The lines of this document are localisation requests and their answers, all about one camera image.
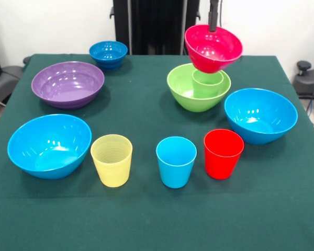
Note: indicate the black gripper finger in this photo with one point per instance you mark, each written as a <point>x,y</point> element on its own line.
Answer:
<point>214,17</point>

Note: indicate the pink bowl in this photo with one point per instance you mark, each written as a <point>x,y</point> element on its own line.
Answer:
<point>212,52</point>

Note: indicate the green bowl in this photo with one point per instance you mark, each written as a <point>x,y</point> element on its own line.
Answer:
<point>196,103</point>

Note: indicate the large light blue bowl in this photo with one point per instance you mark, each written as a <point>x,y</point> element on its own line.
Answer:
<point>49,146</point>
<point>260,117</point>

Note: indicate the small dark blue bowl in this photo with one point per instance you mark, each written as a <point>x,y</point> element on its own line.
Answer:
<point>108,55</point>

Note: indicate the purple bowl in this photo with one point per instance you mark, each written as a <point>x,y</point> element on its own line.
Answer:
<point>68,86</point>

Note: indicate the red cup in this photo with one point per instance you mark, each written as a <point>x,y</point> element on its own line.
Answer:
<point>221,159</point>

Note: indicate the light blue cup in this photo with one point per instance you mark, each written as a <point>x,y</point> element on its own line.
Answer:
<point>175,170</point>

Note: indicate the yellow cup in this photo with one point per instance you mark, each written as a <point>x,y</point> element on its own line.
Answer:
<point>112,167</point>

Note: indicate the dark green tablecloth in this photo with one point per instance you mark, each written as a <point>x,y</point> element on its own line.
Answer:
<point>157,217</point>

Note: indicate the grey pedestal foot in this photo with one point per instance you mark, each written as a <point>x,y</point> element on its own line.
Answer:
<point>5,81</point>
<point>308,81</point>

